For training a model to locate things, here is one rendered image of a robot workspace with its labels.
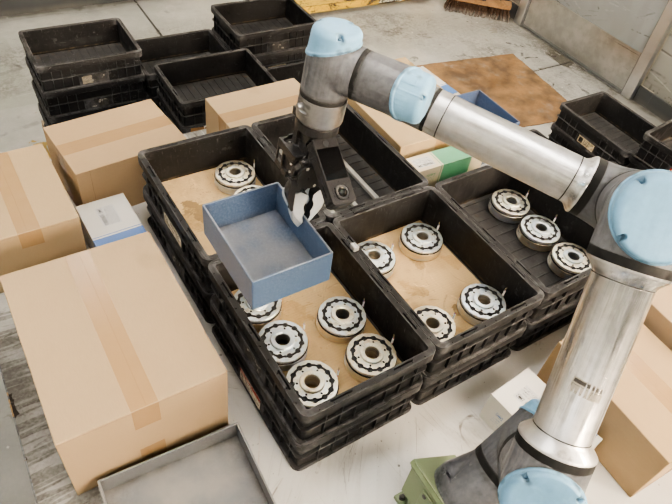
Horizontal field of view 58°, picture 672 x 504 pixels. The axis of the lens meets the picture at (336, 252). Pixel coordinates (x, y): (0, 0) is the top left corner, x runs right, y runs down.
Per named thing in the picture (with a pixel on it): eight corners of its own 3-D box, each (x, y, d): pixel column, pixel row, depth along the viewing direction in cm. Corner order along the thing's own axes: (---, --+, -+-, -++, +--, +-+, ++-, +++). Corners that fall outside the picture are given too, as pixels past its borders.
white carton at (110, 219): (157, 268, 152) (153, 242, 145) (108, 285, 146) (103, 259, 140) (127, 218, 162) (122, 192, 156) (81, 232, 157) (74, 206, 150)
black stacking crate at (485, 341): (527, 329, 138) (546, 297, 130) (426, 383, 125) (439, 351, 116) (421, 219, 159) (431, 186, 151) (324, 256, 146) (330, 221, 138)
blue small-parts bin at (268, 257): (329, 279, 107) (333, 252, 102) (252, 310, 101) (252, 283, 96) (276, 208, 118) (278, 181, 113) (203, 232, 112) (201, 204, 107)
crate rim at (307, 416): (437, 358, 118) (440, 351, 116) (302, 427, 104) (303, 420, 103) (328, 227, 139) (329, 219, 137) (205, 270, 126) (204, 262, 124)
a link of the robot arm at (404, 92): (443, 82, 93) (378, 56, 95) (437, 71, 83) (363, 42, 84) (422, 130, 95) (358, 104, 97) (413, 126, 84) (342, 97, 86)
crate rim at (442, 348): (544, 303, 131) (548, 295, 129) (437, 358, 118) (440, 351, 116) (429, 191, 152) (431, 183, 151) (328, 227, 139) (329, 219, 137)
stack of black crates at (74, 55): (131, 108, 290) (119, 16, 257) (154, 143, 273) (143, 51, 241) (42, 126, 272) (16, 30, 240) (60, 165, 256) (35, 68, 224)
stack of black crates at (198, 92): (245, 136, 285) (247, 47, 253) (275, 175, 268) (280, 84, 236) (162, 156, 268) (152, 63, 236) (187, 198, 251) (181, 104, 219)
